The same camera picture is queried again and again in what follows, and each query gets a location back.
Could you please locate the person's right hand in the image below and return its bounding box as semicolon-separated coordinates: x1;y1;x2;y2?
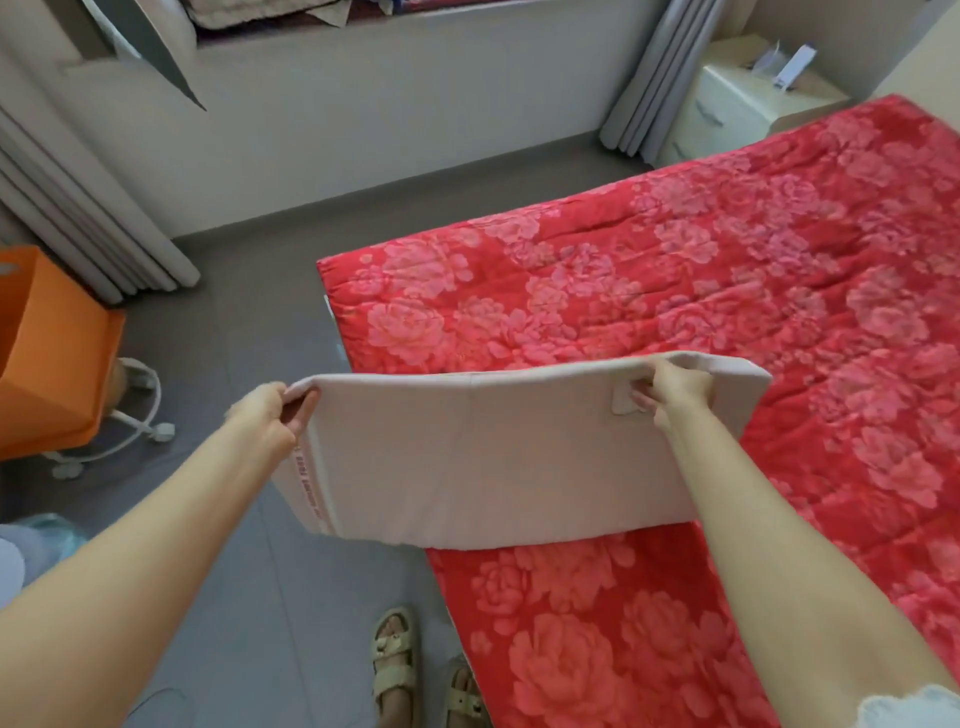
628;355;719;437

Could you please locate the person's left hand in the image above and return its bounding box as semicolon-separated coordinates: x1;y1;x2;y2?
225;381;323;467

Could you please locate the pink bear print bedsheet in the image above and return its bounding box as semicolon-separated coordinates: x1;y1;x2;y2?
270;351;774;552

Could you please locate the floral white pillow grey trim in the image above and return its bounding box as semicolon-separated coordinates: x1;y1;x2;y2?
180;0;356;33

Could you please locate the person's left forearm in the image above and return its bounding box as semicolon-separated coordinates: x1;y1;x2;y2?
0;435;287;728

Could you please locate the person's right forearm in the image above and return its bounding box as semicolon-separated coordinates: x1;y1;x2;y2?
660;412;960;728

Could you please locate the person's white shirt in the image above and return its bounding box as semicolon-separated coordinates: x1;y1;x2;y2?
855;685;960;728

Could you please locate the red floral mattress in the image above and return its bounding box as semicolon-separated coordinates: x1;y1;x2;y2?
318;94;960;728

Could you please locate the orange plastic basket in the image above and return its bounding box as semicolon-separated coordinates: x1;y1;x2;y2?
0;246;128;462

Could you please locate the grey lidded trash can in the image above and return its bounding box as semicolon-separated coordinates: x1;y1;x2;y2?
0;513;89;609

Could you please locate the cream nightstand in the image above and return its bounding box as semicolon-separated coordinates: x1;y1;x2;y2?
655;36;851;170

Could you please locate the folded bedding on windowsill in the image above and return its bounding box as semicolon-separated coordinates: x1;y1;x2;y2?
82;0;207;113

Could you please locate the white window sill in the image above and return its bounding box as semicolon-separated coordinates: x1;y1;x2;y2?
192;0;669;50

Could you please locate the beige strap sandal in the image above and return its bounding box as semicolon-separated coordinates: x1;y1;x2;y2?
370;604;423;710
444;660;491;728

